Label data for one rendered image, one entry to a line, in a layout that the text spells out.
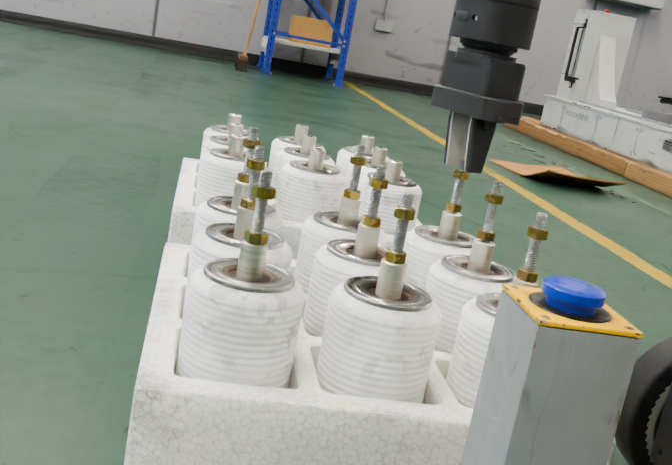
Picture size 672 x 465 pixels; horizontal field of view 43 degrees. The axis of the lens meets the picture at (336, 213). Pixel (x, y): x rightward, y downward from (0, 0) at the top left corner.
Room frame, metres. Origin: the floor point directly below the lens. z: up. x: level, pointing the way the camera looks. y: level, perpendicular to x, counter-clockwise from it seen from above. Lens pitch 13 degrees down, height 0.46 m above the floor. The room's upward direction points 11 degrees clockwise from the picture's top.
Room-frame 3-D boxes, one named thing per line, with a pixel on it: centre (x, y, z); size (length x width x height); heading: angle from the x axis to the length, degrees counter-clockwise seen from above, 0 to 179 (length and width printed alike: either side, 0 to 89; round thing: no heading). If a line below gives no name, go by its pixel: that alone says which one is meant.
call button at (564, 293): (0.53, -0.16, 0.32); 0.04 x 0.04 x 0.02
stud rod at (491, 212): (0.82, -0.15, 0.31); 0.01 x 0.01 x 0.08
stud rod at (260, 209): (0.66, 0.06, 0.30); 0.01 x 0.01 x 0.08
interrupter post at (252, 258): (0.66, 0.06, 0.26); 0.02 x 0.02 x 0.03
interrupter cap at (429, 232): (0.94, -0.13, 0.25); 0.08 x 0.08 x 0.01
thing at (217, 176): (1.21, 0.16, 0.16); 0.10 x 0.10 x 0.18
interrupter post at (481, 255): (0.82, -0.15, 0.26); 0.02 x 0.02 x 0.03
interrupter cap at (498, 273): (0.82, -0.15, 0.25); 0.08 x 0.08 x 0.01
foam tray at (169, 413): (0.80, -0.03, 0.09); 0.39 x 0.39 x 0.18; 10
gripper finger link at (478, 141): (0.92, -0.14, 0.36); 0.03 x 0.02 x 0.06; 122
